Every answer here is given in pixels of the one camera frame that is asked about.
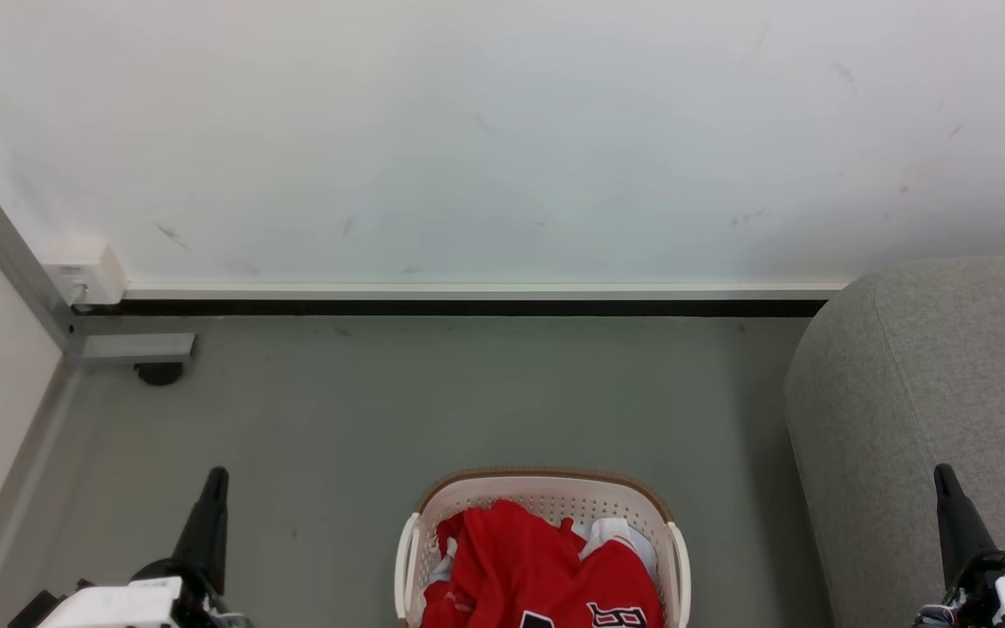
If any white perforated plastic laundry basket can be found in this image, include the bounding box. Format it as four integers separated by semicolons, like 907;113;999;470
393;468;693;628

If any grey fabric sofa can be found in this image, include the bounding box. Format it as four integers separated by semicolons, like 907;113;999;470
783;256;1005;628

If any white and black baseboard strip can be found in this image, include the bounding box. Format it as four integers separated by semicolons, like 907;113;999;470
75;281;851;318

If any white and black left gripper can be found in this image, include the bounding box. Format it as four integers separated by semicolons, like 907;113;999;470
36;467;252;628

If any red and white jersey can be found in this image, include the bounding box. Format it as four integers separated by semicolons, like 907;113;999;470
421;499;666;628

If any white wall outlet box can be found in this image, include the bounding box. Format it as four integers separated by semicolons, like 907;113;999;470
41;239;127;307

